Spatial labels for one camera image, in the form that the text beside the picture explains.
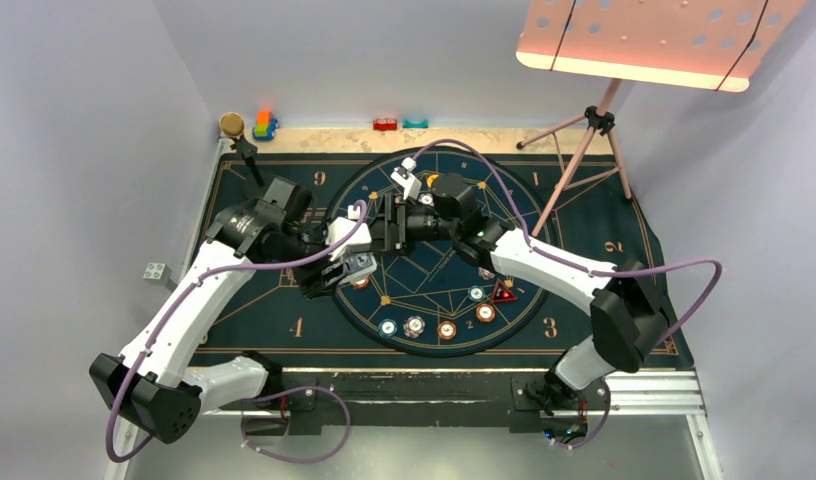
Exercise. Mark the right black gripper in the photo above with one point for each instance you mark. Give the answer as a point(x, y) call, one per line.
point(394, 237)

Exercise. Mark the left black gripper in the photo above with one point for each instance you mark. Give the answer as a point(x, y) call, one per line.
point(312, 282)

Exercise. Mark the pink chips seat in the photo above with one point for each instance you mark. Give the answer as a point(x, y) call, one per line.
point(426, 199)
point(486, 274)

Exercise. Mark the orange chips seat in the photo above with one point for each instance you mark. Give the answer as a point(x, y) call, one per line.
point(485, 313)
point(361, 284)

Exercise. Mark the teal poker chip stack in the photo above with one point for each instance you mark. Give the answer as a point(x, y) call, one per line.
point(387, 328)

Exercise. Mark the teal chips seat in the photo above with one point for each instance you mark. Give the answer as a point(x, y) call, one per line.
point(476, 294)

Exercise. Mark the pink blue poker chip stack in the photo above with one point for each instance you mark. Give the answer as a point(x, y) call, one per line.
point(413, 327)

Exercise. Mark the orange poker chip stack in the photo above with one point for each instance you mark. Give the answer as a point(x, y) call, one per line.
point(446, 330)

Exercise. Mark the red dealer button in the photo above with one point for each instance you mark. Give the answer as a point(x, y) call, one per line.
point(502, 293)

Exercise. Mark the blue playing card deck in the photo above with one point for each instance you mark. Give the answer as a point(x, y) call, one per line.
point(357, 267)

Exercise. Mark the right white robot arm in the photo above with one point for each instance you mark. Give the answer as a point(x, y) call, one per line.
point(567, 278)

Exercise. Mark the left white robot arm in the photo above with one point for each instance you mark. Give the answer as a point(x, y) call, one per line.
point(149, 383)

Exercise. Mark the round blue poker mat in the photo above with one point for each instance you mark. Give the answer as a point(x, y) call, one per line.
point(432, 282)

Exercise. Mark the teal toy block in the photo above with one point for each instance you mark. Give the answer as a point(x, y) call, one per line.
point(415, 123)

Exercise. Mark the red toy block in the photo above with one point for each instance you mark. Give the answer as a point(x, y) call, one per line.
point(385, 124)

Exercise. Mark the dark green rectangular poker mat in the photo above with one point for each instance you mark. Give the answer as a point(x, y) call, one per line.
point(271, 317)

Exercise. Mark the grey lego brick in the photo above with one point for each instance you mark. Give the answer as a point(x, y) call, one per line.
point(159, 274)

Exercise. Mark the orange green blue toy blocks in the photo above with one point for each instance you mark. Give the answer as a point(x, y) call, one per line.
point(266, 125)

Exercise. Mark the pink music stand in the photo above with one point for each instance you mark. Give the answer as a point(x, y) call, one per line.
point(701, 44)

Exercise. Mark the black aluminium mounting rail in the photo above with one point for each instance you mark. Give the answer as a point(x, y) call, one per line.
point(519, 401)

